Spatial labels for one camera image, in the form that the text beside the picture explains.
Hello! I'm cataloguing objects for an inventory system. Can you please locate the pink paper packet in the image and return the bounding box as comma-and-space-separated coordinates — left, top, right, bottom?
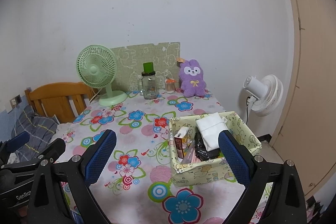
188, 150, 202, 163

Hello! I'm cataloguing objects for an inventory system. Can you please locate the black plastic bag bundle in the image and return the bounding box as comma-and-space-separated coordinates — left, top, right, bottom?
194, 132, 221, 161

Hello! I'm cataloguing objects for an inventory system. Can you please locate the white cloth pack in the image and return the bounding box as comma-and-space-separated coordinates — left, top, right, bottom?
196, 113, 228, 152

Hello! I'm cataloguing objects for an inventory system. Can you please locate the beige door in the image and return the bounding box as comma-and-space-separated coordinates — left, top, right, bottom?
271, 0, 335, 198

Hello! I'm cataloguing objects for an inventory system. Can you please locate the green cup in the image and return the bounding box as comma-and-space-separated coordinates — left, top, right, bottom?
143, 62, 154, 74

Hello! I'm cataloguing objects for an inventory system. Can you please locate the green desk fan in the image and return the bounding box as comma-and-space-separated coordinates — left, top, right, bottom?
76, 45, 127, 106

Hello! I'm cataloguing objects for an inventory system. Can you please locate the white standing fan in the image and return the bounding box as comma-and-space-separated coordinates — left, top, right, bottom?
243, 75, 284, 117

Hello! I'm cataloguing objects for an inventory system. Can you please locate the cotton swab container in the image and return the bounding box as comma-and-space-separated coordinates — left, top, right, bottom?
165, 77, 176, 93

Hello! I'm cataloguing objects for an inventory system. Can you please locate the floral tablecloth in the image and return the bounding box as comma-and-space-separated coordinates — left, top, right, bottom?
52, 89, 274, 224

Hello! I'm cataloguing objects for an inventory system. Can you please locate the yellow patterned storage box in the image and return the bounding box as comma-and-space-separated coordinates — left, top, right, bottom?
167, 110, 263, 188

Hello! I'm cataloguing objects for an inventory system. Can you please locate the green fan white cable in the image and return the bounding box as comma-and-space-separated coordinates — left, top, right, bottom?
89, 87, 102, 104

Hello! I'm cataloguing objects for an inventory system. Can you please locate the clear plastic straw pack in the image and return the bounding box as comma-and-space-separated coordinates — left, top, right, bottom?
181, 140, 195, 164

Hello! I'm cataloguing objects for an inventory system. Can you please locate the wall power outlet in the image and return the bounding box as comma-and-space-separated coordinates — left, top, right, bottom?
10, 95, 22, 108

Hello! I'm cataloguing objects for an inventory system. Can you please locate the grey plaid pillow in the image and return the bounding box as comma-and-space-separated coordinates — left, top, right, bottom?
11, 105, 59, 162

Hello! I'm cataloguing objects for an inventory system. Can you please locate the red yellow small carton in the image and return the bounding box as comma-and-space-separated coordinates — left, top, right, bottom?
174, 126, 194, 159

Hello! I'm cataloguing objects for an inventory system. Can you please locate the white fan black cable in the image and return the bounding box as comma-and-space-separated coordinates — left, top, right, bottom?
245, 96, 251, 123

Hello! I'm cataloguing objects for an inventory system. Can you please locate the glass mason jar mug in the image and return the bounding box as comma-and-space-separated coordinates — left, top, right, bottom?
138, 71, 158, 100

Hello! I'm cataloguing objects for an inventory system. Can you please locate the purple plush bunny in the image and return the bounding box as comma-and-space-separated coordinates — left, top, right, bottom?
177, 58, 206, 98

